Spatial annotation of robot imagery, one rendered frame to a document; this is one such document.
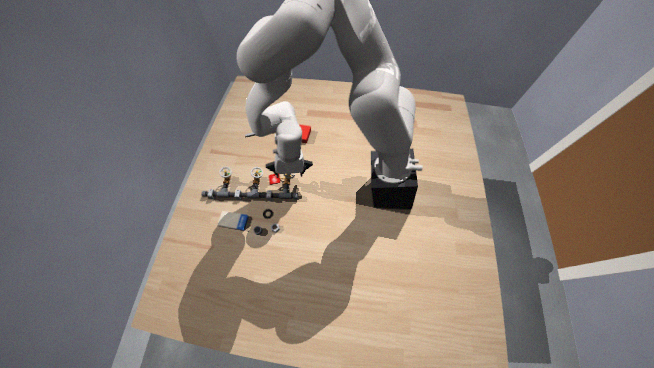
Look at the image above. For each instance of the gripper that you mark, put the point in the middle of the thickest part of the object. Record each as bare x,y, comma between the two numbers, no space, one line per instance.
281,167

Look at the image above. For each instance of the grey pipe manifold with three valves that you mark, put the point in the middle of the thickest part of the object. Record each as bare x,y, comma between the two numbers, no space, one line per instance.
254,193

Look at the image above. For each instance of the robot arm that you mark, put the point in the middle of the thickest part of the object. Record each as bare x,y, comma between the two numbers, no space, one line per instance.
291,36

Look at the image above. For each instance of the red flat block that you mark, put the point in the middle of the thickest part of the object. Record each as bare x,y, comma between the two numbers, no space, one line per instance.
306,130

